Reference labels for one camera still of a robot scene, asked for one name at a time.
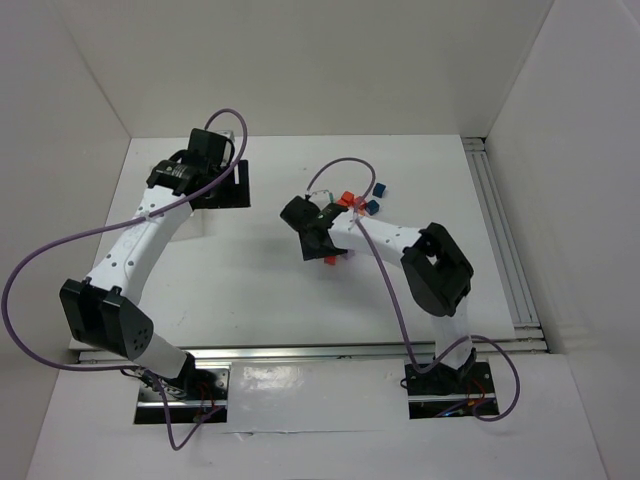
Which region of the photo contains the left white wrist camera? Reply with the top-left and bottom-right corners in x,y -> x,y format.
217,130 -> 235,166

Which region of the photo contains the blue wood block far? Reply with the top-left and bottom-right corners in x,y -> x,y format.
372,183 -> 386,198

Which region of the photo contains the aluminium rail front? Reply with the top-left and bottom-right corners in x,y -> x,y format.
77,342 -> 546,364

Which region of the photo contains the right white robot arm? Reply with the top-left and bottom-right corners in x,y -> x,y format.
280,196 -> 476,395

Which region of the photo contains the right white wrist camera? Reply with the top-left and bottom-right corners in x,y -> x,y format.
306,189 -> 334,202

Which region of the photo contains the aluminium rail right side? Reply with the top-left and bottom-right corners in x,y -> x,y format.
461,137 -> 549,353

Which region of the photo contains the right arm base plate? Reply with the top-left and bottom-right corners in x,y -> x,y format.
400,361 -> 500,420

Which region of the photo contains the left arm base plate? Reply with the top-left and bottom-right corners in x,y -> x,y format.
124,365 -> 231,425

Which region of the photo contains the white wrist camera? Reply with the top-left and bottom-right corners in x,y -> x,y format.
217,130 -> 235,166
306,189 -> 334,202

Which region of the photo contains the orange wood block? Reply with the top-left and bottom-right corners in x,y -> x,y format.
353,197 -> 367,211

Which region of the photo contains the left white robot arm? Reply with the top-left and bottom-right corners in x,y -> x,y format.
60,129 -> 250,399

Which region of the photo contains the aluminium rail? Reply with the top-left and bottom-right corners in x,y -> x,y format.
461,137 -> 549,353
77,342 -> 546,364

